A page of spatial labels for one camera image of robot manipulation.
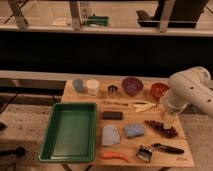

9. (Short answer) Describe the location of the metal black-handled tool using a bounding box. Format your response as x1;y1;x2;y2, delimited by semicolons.
136;143;184;163

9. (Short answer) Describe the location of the light blue towel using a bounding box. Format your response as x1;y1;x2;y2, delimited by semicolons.
101;125;120;146

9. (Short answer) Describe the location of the blue sponge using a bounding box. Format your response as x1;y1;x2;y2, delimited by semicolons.
124;124;144;138

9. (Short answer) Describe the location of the green box on shelf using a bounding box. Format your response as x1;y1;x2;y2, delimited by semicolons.
86;15;109;26

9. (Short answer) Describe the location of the red bowl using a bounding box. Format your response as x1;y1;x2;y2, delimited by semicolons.
150;83;169;100

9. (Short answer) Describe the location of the purple bowl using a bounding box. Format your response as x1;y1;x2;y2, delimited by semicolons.
122;77;144;96

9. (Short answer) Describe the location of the small metal cup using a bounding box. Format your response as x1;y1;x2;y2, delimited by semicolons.
108;85;118;98

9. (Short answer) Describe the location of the green plastic tray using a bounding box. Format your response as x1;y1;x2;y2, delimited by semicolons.
39;102;97;163

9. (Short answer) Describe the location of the white plastic cup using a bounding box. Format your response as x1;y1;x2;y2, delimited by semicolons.
86;79;99;96

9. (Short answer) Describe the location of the yellow banana toy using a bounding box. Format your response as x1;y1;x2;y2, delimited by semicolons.
134;103;156;112

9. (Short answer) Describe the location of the wooden table board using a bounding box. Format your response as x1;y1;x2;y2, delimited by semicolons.
62;80;195;168

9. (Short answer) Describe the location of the dark red grape bunch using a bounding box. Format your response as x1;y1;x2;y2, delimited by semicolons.
145;120;178;138

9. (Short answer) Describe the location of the wooden stick utensil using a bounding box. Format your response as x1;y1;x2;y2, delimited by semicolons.
104;101;128;106

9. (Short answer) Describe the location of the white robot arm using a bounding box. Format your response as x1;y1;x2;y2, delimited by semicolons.
160;67;213;129

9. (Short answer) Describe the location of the orange carrot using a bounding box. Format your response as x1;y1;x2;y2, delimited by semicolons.
101;151;129;163

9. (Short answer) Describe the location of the blue plastic cup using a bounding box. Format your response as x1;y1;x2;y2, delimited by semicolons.
72;79;84;93

